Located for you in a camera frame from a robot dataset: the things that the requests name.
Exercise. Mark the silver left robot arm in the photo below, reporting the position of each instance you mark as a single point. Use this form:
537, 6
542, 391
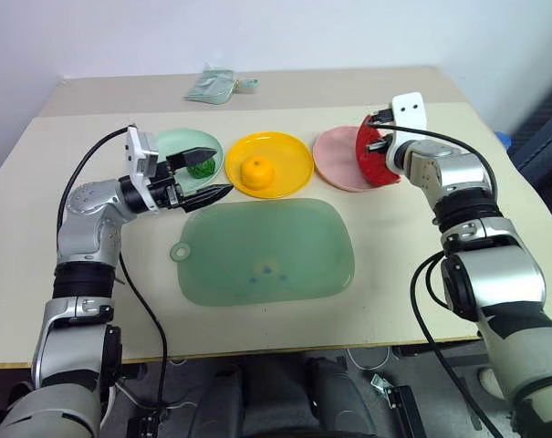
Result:
75, 347

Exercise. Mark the mint green pouch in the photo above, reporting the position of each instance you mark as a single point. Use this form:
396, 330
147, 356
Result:
209, 86

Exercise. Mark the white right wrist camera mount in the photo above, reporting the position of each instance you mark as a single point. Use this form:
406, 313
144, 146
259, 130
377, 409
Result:
410, 111

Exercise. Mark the pink plate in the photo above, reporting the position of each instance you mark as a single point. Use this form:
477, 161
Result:
337, 157

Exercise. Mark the white rounded object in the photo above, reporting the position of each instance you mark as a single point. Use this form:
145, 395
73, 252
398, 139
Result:
489, 383

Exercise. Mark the mint green plate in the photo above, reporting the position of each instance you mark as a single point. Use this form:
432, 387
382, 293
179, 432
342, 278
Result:
177, 141

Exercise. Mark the yellow plate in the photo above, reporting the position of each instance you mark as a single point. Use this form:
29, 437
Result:
284, 155

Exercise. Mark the dark blue chair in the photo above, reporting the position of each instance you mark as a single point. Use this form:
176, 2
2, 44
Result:
542, 132

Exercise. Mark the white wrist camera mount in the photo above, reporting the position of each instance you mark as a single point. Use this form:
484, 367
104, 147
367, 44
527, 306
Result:
410, 111
141, 153

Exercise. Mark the orange toy fruit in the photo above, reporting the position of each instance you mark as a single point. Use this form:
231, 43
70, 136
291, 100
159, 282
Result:
257, 174

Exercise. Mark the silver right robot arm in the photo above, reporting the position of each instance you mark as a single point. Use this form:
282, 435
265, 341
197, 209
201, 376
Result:
499, 274

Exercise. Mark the metal caster bracket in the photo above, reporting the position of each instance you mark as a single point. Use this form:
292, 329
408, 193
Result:
381, 387

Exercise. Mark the green toy vegetable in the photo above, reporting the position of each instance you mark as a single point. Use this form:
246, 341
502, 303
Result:
201, 169

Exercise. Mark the red watermelon slice toy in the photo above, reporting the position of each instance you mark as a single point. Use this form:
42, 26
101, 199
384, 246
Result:
376, 171

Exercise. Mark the black floor bar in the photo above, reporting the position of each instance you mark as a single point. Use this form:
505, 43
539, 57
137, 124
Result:
408, 413

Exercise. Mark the translucent green cutting board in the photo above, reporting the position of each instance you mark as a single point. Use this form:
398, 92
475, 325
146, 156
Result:
266, 246

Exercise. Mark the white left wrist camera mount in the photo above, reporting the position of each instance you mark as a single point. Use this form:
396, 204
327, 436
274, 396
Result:
141, 153

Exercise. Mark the dark rounded shape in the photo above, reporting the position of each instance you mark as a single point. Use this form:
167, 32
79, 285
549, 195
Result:
339, 397

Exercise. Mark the black table frame bar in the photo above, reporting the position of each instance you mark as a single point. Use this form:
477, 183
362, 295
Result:
440, 349

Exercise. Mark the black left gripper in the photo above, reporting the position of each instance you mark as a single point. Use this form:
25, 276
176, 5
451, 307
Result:
166, 189

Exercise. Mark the black floor box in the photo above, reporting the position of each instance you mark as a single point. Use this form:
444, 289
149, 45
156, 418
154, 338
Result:
145, 424

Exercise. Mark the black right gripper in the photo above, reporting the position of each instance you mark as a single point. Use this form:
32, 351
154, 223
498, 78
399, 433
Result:
382, 117

